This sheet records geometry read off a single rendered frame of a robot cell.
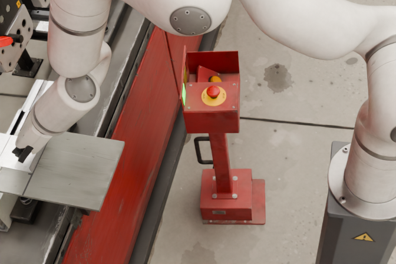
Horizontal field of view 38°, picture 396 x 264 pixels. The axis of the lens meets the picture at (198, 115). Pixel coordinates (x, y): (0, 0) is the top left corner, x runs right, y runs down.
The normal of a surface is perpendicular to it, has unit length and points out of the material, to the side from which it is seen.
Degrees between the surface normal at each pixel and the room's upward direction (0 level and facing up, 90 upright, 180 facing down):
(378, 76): 58
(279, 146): 0
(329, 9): 41
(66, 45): 88
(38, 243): 0
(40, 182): 0
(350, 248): 90
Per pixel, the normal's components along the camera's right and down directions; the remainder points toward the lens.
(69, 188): -0.10, -0.57
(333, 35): 0.26, 0.44
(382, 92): -0.87, -0.28
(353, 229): -0.18, 0.82
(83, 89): 0.55, -0.34
